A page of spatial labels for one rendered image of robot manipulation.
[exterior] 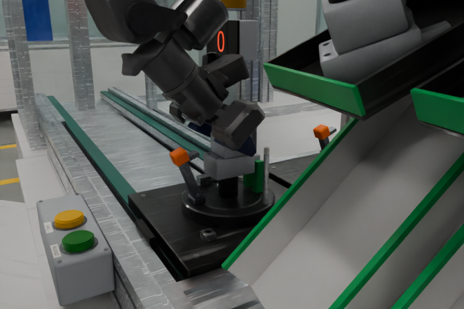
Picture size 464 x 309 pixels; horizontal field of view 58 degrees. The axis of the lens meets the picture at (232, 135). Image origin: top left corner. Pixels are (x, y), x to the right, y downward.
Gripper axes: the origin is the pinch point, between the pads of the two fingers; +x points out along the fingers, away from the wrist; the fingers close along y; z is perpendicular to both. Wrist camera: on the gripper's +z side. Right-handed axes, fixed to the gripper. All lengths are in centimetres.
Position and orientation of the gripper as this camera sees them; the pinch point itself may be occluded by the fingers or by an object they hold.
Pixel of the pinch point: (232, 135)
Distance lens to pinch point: 60.3
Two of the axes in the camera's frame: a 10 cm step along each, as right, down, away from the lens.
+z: 6.5, -7.4, 1.8
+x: 5.7, 6.3, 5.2
